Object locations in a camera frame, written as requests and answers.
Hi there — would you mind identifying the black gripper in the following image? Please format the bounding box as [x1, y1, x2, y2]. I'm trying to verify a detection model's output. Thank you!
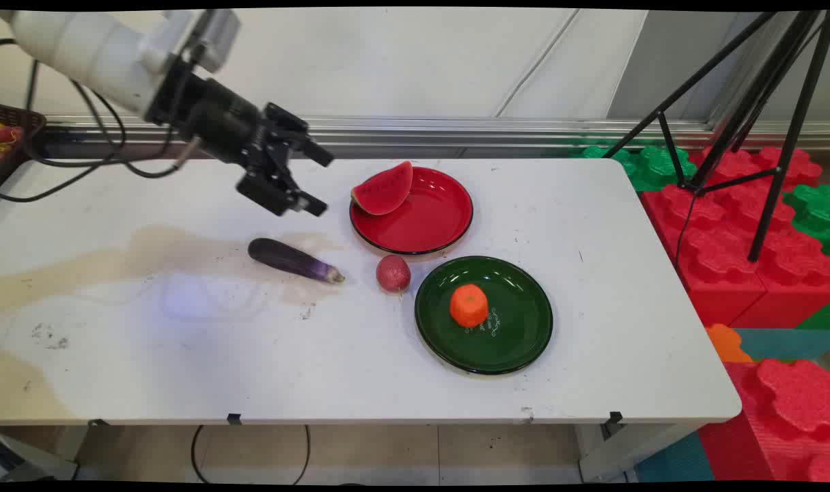
[143, 60, 335, 218]

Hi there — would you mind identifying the orange mandarin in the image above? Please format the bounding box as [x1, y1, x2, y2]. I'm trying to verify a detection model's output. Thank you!
[449, 284, 489, 329]

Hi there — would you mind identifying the purple eggplant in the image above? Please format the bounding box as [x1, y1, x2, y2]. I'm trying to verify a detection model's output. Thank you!
[248, 238, 346, 284]

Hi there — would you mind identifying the red watermelon slice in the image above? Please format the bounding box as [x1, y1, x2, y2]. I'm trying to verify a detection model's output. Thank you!
[351, 161, 414, 217]

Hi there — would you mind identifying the red apple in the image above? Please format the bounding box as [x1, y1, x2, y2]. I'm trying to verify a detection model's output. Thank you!
[376, 254, 412, 294]

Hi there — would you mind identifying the red plate with black rim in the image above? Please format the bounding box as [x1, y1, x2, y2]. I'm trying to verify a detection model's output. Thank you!
[349, 166, 474, 256]

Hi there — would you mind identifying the brown woven basket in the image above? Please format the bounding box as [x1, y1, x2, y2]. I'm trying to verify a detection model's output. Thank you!
[0, 104, 47, 187]

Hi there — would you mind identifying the green plate with white print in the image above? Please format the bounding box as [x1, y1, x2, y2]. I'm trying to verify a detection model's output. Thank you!
[415, 256, 554, 376]

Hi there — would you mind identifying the green foam block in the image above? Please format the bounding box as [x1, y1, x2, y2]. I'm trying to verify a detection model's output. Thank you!
[784, 183, 830, 255]
[570, 140, 699, 193]

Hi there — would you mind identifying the large red foam block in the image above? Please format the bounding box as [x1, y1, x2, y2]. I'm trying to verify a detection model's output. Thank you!
[641, 146, 830, 329]

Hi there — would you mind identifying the grey table leg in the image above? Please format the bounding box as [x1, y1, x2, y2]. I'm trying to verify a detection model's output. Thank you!
[577, 420, 704, 483]

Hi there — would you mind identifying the orange foam piece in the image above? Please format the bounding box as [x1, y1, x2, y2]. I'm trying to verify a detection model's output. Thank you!
[704, 323, 754, 364]

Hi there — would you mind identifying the black tripod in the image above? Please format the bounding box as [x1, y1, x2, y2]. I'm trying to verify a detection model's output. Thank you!
[603, 10, 830, 264]

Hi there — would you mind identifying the teal foam mat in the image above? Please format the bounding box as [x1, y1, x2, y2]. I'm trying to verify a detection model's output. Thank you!
[729, 328, 830, 361]

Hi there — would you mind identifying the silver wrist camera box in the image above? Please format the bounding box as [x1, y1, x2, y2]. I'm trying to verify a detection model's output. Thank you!
[181, 10, 242, 73]

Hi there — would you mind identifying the black looping robot cable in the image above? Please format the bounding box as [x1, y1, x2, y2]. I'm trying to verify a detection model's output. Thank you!
[0, 81, 127, 203]

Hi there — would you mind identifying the black cable with silver plug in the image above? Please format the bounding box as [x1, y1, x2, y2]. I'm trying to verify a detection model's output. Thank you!
[23, 60, 202, 180]

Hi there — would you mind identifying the black cable under table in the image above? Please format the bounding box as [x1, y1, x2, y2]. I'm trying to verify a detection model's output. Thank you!
[191, 424, 312, 485]

